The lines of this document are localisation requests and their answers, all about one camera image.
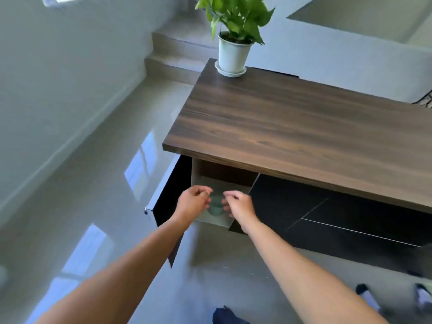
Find person's right hand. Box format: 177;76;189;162
221;190;259;234

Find person's left hand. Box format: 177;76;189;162
172;185;214;230

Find green ceramic cup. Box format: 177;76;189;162
207;193;225;216

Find person's right forearm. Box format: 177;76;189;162
241;217;389;324

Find person's left forearm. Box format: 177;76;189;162
35;215;190;324

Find black cabinet door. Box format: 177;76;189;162
145;154;193;268

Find dark wooden sideboard cabinet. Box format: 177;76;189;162
145;58;432;281

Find dark blue trouser leg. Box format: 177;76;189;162
212;306;251;324

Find white pot saucer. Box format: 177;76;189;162
214;61;248;79

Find white plant pot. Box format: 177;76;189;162
218;31;254;74

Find grey tiled stairs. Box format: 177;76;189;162
144;13;220;86

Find black and white shoe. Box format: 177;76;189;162
355;283;383;315
414;283;432;312

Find green leafy plant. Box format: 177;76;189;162
195;0;276;46

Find black metal object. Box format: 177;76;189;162
412;89;432;109

